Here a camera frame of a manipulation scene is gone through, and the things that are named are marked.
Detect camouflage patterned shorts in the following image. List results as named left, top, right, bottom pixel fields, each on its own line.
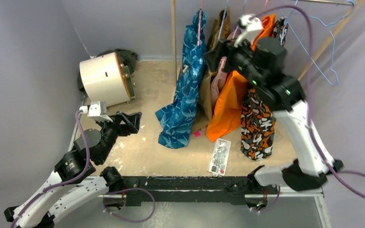
left=240, top=17, right=289, bottom=162

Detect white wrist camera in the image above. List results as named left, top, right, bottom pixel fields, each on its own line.
left=79, top=101, right=113, bottom=122
left=234, top=13, right=263, bottom=47

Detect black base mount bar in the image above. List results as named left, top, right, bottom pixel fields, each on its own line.
left=123, top=176, right=278, bottom=206

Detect brown shorts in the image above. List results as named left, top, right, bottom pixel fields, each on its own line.
left=190, top=8, right=232, bottom=134

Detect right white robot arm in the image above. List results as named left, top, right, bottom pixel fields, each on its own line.
left=203, top=37, right=344, bottom=193

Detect pink wire hanger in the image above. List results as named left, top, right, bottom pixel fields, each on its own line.
left=196, top=0, right=204, bottom=46

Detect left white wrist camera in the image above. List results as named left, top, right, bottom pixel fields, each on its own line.
left=79, top=101, right=113, bottom=122

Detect wooden rack pole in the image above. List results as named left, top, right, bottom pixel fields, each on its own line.
left=170, top=0, right=177, bottom=83

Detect dark green cloth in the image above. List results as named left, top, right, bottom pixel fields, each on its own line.
left=77, top=48, right=138, bottom=97

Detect blue wire hanger left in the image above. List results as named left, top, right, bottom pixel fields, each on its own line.
left=218, top=0, right=230, bottom=41

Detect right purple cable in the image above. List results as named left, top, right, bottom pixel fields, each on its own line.
left=250, top=4, right=365, bottom=202

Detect orange shorts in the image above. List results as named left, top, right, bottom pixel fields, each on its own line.
left=206, top=13, right=277, bottom=143

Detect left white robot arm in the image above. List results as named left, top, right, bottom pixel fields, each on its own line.
left=4, top=110, right=142, bottom=228

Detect aluminium frame rail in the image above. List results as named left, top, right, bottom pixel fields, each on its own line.
left=38, top=97, right=331, bottom=228

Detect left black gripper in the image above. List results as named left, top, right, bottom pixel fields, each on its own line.
left=96, top=110, right=141, bottom=163

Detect metal hanging rod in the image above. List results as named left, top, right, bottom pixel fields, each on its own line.
left=292, top=0, right=355, bottom=6

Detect empty blue wire hanger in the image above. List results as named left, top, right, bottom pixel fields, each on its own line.
left=279, top=0, right=362, bottom=86

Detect wooden diagonal rack bar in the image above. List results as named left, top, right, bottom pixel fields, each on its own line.
left=298, top=0, right=365, bottom=86

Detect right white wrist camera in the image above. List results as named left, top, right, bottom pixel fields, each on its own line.
left=234, top=13, right=263, bottom=47

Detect pink shorts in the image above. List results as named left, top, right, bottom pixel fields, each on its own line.
left=198, top=31, right=238, bottom=133

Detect white printed card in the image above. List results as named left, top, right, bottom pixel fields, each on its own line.
left=208, top=138, right=231, bottom=177

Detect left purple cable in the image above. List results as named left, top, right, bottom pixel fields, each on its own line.
left=10, top=110, right=91, bottom=228

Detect white cylindrical drum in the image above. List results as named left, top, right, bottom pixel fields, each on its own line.
left=79, top=52, right=136, bottom=107

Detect blue patterned shorts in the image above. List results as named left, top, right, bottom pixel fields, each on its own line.
left=155, top=10, right=207, bottom=149

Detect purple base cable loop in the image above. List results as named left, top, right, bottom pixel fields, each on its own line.
left=102, top=188, right=156, bottom=223

